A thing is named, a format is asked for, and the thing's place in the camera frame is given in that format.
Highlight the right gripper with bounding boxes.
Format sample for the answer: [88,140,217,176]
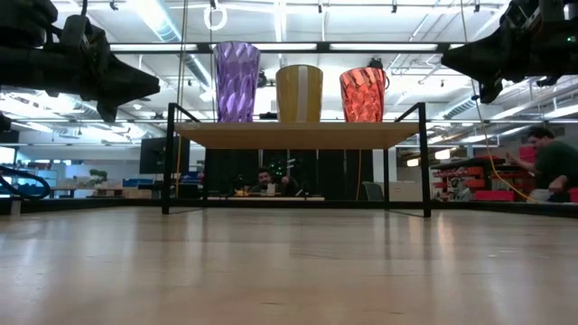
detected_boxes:
[441,22,578,106]

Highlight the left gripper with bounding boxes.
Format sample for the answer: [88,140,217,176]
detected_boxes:
[0,42,162,124]

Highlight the purple faceted plastic cup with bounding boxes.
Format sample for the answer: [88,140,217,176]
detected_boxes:
[212,41,262,124]

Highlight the red faceted plastic cup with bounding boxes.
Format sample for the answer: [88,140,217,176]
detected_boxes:
[339,67,388,124]

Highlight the yellow mug white handle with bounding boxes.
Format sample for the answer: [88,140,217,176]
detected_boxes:
[275,64,324,124]

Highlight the wooden shelf black legs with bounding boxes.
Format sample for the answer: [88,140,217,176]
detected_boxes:
[161,102,433,218]

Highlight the black monitor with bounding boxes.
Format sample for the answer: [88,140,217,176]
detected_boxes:
[138,136,191,176]

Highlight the person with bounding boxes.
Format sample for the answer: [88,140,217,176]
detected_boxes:
[505,126,578,204]
[247,166,301,198]

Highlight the black partition panels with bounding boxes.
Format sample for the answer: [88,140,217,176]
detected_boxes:
[204,148,376,200]

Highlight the grey office chair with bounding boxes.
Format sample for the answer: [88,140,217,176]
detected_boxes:
[360,181,386,202]

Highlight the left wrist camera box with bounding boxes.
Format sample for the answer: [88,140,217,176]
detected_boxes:
[58,13,112,56]

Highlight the thin hanging cable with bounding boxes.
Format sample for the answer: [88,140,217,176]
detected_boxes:
[175,0,190,196]

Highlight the yellow hanging cable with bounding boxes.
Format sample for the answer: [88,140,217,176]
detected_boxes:
[459,0,539,204]

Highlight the black table edge rail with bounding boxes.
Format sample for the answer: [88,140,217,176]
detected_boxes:
[0,197,578,220]

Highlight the black corrugated cable hose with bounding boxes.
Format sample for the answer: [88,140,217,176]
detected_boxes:
[0,163,52,201]

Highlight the white hanging ring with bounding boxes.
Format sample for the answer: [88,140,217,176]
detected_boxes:
[202,4,229,33]

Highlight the black metal rig frame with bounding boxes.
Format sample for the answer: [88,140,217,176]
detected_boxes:
[109,41,467,56]

